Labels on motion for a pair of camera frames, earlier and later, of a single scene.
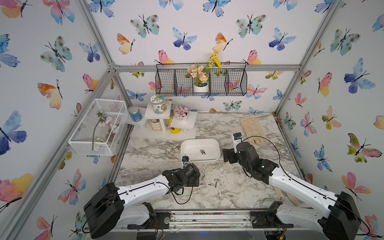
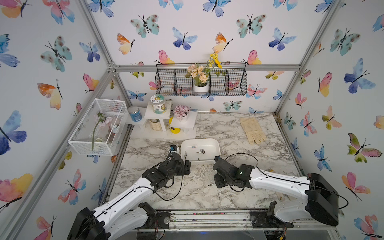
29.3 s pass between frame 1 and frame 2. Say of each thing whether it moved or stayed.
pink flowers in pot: stayed
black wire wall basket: stayed
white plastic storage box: stayed
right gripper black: moved
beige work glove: stayed
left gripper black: moved
